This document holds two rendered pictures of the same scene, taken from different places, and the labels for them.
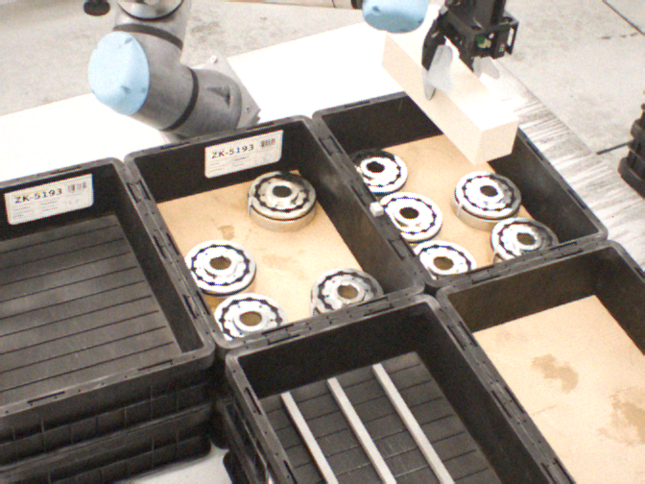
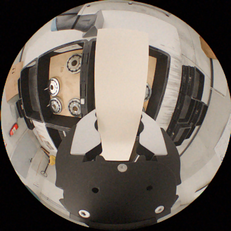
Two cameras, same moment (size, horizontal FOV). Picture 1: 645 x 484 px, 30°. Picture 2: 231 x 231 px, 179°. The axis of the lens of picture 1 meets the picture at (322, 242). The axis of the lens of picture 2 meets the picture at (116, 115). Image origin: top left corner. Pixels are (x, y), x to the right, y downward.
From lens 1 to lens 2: 1.66 m
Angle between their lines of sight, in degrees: 71
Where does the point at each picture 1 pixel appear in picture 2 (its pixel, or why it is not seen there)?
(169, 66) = (65, 20)
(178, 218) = (54, 62)
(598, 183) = (176, 83)
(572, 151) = (178, 72)
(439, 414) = not seen: hidden behind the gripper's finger
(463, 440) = not seen: hidden behind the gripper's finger
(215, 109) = (82, 25)
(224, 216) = (63, 63)
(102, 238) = not seen: hidden behind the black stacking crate
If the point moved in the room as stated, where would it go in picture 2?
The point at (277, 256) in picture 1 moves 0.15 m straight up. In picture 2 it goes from (68, 82) to (49, 90)
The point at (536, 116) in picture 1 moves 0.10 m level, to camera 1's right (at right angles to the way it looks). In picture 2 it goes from (178, 59) to (185, 69)
